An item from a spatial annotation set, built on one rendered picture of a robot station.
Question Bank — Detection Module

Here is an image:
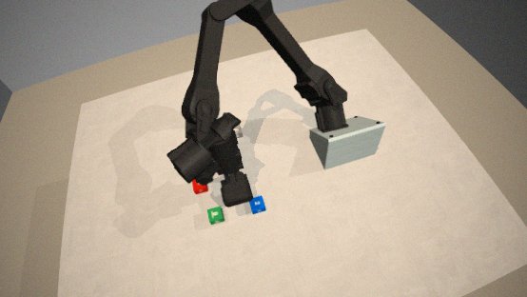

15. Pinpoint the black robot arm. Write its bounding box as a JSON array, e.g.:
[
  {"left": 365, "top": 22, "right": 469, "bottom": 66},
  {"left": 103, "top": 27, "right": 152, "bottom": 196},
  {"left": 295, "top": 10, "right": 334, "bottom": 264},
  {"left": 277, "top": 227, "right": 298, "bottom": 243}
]
[{"left": 166, "top": 0, "right": 348, "bottom": 186}]

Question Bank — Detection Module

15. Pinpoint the blue block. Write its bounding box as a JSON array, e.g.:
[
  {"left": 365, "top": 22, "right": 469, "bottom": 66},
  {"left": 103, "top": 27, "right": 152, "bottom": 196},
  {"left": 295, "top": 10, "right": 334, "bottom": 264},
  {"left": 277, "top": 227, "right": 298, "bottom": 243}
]
[{"left": 249, "top": 196, "right": 266, "bottom": 214}]

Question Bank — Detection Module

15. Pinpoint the green block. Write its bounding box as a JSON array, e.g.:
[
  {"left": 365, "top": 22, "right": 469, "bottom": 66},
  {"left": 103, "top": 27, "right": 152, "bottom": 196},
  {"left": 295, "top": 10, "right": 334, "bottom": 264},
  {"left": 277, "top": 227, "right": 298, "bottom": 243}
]
[{"left": 207, "top": 206, "right": 224, "bottom": 225}]

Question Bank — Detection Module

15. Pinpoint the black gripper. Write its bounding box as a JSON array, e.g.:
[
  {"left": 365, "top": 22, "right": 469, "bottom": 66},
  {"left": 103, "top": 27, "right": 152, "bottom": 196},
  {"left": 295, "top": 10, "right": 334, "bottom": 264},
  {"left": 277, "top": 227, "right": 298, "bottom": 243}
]
[{"left": 211, "top": 146, "right": 253, "bottom": 207}]

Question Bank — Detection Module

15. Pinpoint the red block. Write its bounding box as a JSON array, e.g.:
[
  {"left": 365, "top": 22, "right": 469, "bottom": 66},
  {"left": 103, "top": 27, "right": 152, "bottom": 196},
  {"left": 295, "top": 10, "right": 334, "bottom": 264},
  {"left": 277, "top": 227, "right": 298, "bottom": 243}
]
[{"left": 192, "top": 180, "right": 208, "bottom": 194}]

